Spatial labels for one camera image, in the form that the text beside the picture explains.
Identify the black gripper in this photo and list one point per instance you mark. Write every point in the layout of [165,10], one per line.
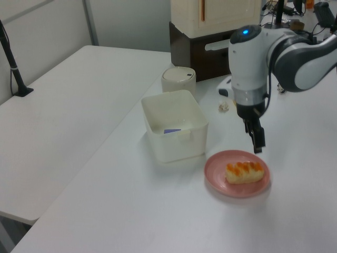
[250,112]

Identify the orange glazed bread loaf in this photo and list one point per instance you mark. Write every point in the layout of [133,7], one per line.
[245,172]

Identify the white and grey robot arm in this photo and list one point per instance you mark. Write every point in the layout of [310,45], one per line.
[247,66]

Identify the small crumpled white paper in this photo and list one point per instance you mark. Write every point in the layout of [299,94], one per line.
[223,106]

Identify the pink round plate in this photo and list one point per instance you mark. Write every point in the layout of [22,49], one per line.
[218,174]

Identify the purple card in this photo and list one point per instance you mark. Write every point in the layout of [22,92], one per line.
[172,131]

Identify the white square plastic bin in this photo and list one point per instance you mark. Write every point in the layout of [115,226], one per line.
[171,110]

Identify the beige round lidded trash can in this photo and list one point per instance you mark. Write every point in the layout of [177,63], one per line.
[179,79]

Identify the brown tape roll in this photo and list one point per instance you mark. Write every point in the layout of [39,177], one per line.
[296,25]

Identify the black stand with base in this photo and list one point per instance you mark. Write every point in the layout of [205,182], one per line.
[278,13]

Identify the black camera pole with clamp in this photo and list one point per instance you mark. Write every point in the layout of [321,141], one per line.
[11,63]

